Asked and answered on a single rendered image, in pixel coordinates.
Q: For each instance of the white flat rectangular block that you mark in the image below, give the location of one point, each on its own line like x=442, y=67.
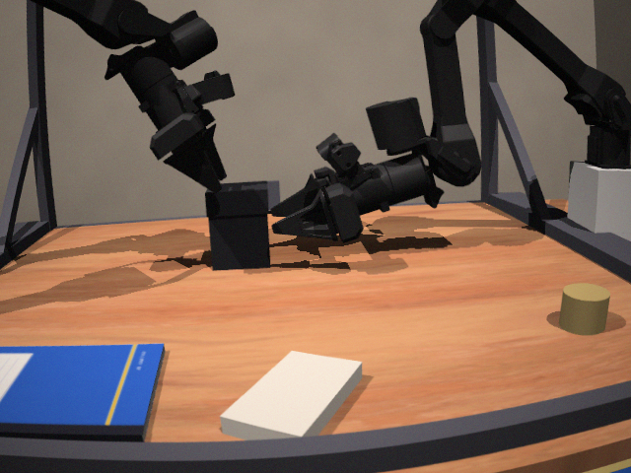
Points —
x=297, y=398

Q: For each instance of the blue notebook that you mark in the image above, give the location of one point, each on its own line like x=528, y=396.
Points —
x=94, y=392

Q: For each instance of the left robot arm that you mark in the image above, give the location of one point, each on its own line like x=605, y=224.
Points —
x=398, y=125

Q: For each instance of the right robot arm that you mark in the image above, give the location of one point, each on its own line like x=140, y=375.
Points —
x=113, y=26

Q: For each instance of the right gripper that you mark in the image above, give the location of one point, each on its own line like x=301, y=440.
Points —
x=163, y=104

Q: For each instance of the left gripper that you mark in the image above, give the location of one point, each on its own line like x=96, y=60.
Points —
x=309, y=215

